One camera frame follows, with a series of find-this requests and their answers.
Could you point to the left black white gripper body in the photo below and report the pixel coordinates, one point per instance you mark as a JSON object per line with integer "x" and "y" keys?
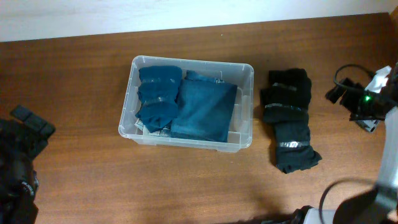
{"x": 33, "y": 138}

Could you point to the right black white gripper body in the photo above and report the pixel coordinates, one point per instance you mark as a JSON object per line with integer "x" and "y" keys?
{"x": 367, "y": 111}

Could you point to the black taped garment roll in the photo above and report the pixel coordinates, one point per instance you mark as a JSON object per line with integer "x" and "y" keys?
{"x": 288, "y": 96}
{"x": 293, "y": 149}

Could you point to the blue taped garment roll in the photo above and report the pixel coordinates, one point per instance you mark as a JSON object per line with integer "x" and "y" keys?
{"x": 157, "y": 93}

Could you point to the light blue jeans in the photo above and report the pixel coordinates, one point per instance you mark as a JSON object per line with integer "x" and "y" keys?
{"x": 165, "y": 132}

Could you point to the dark blue jeans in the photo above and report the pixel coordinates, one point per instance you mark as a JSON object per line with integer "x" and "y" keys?
{"x": 205, "y": 108}

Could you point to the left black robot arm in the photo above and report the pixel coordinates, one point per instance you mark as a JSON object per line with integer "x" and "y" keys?
{"x": 19, "y": 185}

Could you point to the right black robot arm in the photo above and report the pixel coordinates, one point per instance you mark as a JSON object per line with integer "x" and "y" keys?
{"x": 374, "y": 205}

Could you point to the clear plastic storage container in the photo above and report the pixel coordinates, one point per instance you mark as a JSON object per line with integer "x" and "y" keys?
{"x": 240, "y": 130}

